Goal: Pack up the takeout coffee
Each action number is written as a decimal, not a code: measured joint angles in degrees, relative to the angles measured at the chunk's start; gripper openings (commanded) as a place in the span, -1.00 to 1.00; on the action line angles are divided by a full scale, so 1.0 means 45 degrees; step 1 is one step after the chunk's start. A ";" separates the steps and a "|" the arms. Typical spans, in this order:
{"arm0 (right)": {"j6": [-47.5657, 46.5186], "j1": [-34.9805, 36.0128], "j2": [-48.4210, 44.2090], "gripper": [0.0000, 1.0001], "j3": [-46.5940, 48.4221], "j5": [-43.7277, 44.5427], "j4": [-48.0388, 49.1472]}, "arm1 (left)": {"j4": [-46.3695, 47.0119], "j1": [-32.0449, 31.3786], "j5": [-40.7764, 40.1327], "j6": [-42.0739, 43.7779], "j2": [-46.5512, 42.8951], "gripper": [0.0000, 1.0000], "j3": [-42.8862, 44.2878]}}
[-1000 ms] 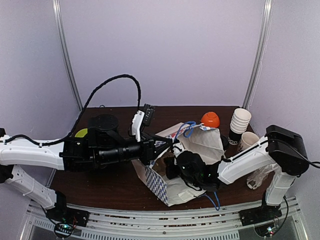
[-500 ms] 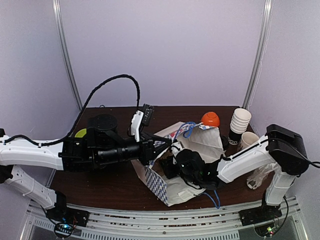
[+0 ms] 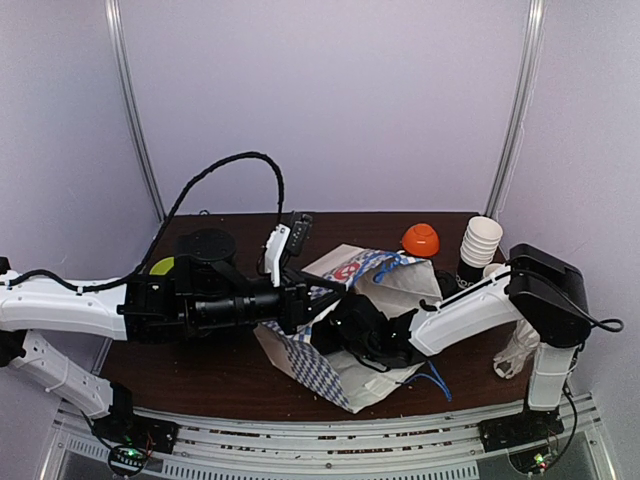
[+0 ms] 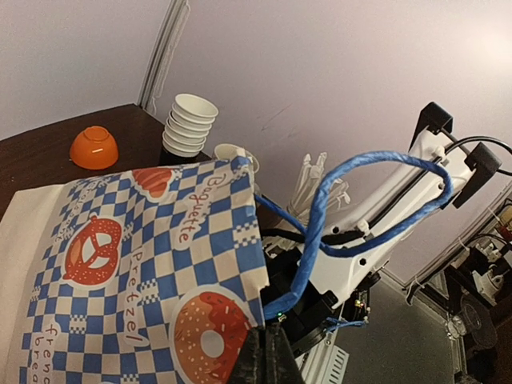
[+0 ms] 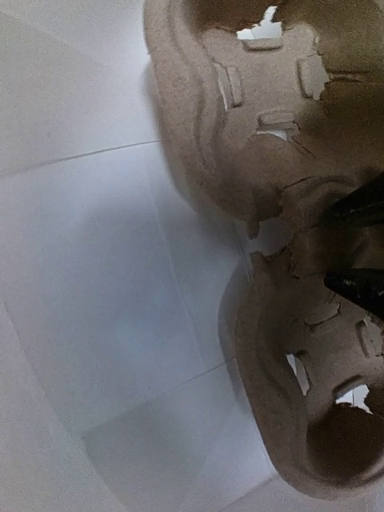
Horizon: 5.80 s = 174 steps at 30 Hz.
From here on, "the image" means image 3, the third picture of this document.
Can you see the blue checkered paper bag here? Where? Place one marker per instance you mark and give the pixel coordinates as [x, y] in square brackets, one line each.
[395, 282]

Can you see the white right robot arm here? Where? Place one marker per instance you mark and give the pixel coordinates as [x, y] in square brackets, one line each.
[532, 287]

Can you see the metal front rail base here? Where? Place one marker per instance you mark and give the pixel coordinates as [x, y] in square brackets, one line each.
[439, 446]

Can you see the black plastic cup lid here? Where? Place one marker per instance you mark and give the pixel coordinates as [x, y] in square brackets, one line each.
[447, 284]

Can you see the left aluminium frame post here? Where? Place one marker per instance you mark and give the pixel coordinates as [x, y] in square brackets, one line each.
[118, 41]

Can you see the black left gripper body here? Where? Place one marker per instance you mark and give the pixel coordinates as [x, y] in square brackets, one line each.
[225, 311]

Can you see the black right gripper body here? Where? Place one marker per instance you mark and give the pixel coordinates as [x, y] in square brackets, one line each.
[351, 320]

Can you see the orange plastic bowl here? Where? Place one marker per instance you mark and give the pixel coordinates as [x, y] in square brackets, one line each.
[421, 240]

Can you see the right aluminium frame post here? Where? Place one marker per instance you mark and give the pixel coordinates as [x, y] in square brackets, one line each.
[524, 88]

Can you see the green plastic bowl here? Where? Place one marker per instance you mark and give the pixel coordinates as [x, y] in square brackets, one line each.
[162, 267]

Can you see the white paper cup stack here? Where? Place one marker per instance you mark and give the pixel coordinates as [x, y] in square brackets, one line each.
[477, 250]

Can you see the ceramic mug with coral print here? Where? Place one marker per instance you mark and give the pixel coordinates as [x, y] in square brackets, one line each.
[491, 269]

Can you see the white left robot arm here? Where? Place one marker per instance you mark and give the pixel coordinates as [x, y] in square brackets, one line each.
[40, 300]

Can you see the aluminium frame post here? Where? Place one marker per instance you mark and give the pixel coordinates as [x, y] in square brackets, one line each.
[118, 41]
[524, 88]

